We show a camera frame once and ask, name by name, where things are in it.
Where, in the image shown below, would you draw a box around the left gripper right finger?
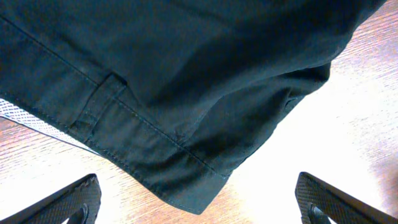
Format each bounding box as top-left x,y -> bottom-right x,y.
295,172 -> 397,224

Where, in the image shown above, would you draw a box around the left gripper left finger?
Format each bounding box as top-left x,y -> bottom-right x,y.
1,174 -> 101,224

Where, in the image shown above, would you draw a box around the black shorts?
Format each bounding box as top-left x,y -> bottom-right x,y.
1,0 -> 382,215

